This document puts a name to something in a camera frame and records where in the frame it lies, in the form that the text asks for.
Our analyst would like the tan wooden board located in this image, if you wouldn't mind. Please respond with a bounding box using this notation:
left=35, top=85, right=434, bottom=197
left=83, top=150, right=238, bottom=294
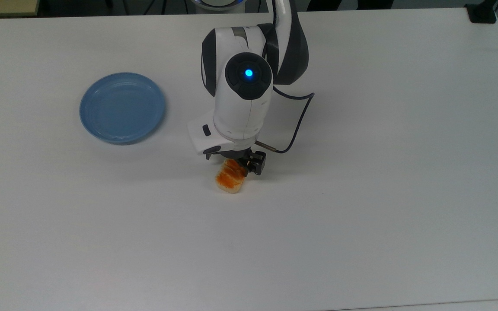
left=0, top=0, right=41, bottom=17

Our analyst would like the blue round plate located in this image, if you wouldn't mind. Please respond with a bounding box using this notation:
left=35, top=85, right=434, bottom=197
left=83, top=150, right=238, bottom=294
left=79, top=72, right=166, bottom=145

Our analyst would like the dark blue gripper cable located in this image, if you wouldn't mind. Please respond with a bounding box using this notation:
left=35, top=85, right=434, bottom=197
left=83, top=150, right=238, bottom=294
left=255, top=86, right=316, bottom=154

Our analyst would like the orange glazed bread roll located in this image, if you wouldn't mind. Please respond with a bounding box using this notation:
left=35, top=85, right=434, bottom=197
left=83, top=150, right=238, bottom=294
left=214, top=159, right=248, bottom=194

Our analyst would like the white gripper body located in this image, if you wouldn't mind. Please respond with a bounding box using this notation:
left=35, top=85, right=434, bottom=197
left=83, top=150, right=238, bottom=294
left=187, top=110, right=258, bottom=161

